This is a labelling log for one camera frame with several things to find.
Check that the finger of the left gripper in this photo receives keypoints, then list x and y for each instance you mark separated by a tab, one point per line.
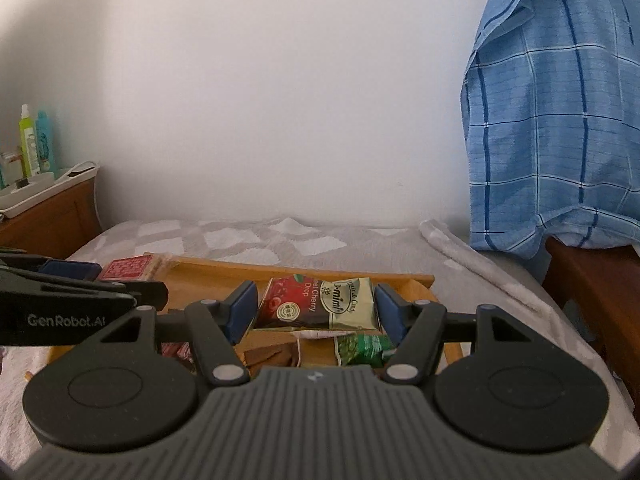
76	270

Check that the grey white checkered blanket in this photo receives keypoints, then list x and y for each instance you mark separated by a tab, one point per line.
348	427

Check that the brown red chocolate bar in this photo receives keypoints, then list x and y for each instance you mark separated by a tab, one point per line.
179	352

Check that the teal bottle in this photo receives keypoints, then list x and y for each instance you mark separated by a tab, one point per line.
45	142

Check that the wooden serving tray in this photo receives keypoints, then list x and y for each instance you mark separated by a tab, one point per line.
190	279

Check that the wooden sideboard cabinet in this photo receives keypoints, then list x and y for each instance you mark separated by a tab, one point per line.
57	227

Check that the green lotion bottle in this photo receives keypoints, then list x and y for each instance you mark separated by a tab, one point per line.
29	143

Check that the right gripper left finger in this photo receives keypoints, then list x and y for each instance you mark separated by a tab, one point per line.
215	328

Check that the red cherry drop packet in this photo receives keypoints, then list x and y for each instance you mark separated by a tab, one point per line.
300	302

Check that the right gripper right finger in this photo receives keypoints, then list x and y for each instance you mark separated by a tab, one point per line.
415	329

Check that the red label peanut cake pack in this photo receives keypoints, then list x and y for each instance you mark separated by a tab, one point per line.
137	268

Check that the blue plaid shirt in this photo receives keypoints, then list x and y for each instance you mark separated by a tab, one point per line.
550	112

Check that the green pea snack packet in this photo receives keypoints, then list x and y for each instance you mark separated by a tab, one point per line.
362	349

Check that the dark wooden chair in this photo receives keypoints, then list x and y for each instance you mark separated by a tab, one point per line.
605	284

